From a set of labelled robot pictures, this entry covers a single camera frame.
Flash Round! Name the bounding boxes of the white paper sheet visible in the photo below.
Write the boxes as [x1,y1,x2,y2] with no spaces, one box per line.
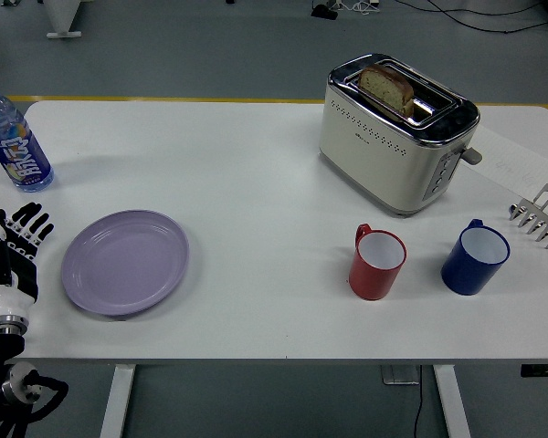
[460,125,548,202]

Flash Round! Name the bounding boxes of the blue drink bottle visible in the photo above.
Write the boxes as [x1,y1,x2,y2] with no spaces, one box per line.
[0,80,55,193]

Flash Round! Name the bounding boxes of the bread slice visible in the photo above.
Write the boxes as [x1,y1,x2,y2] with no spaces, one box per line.
[357,63,415,116]

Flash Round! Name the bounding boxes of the black floor cable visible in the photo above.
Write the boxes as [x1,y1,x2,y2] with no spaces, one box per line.
[427,0,548,36]

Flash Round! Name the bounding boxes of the white table leg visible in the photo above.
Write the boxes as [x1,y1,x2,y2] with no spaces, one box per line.
[432,364,471,438]
[99,364,136,438]

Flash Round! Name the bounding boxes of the purple plate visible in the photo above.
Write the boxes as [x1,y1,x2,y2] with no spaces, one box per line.
[60,209,191,318]

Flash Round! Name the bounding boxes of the grey box under table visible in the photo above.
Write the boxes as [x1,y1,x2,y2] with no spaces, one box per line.
[382,364,421,386]

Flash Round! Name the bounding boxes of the cream and chrome toaster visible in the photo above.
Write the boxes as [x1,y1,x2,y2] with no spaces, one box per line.
[318,53,483,218]

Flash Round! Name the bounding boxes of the black cable under table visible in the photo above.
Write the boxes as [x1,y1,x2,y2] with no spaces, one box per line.
[413,382,427,438]

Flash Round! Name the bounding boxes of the red mug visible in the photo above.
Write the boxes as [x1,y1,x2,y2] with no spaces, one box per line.
[348,223,407,301]

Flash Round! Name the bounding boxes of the white floor cables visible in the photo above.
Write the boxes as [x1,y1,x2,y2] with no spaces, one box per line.
[336,0,380,14]

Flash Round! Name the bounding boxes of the metal toast rack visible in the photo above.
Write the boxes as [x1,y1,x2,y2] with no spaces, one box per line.
[509,182,548,251]

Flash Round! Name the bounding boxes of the black device on floor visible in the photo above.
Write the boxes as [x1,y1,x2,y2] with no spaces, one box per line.
[310,3,339,21]

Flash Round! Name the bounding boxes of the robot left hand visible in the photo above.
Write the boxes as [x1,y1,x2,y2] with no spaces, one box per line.
[0,202,55,323]

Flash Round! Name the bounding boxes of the blue mug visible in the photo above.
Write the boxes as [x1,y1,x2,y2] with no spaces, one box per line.
[440,219,511,297]

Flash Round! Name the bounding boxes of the yellow floor tape line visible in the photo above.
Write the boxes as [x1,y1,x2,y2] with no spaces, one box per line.
[6,94,548,111]

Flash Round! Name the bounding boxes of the white stand foot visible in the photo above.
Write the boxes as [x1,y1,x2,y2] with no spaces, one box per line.
[44,0,82,39]

